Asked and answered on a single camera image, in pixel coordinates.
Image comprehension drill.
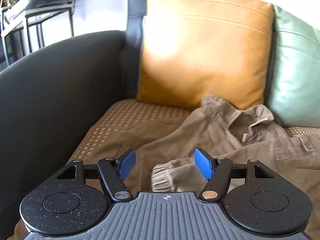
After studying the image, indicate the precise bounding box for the brown corduroy jacket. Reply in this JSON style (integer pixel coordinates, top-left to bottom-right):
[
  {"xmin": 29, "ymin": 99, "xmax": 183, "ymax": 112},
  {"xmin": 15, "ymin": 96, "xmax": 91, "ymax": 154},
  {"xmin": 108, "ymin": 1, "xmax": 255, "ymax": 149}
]
[{"xmin": 7, "ymin": 94, "xmax": 320, "ymax": 240}]

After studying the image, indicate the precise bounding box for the woven brown seat mat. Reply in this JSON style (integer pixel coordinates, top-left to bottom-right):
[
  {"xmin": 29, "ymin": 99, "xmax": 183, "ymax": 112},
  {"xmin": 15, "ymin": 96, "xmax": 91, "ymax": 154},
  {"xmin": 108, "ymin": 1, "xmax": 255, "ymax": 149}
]
[{"xmin": 70, "ymin": 99, "xmax": 192, "ymax": 160}]

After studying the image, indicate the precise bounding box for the black leather sofa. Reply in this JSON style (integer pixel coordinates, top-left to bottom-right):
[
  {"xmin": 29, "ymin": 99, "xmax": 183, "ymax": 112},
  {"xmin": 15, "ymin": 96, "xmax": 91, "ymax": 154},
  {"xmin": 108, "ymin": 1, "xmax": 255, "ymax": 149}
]
[{"xmin": 0, "ymin": 0, "xmax": 146, "ymax": 239}]

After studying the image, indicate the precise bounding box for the green leather cushion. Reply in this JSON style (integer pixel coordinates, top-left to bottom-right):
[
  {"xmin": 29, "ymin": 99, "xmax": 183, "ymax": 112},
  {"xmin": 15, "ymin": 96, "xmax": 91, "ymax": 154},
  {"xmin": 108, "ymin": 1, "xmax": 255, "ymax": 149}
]
[{"xmin": 266, "ymin": 6, "xmax": 319, "ymax": 128}]

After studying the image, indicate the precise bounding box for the orange leather cushion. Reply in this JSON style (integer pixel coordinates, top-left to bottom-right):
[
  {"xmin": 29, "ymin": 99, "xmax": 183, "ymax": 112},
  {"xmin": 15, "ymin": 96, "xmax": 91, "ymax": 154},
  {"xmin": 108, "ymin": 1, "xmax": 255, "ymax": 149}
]
[{"xmin": 137, "ymin": 0, "xmax": 274, "ymax": 109}]

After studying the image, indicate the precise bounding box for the black metal side table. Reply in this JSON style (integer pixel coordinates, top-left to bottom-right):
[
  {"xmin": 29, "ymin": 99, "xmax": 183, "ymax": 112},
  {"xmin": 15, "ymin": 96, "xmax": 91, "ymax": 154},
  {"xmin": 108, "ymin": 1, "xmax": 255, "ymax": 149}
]
[{"xmin": 1, "ymin": 0, "xmax": 76, "ymax": 69}]

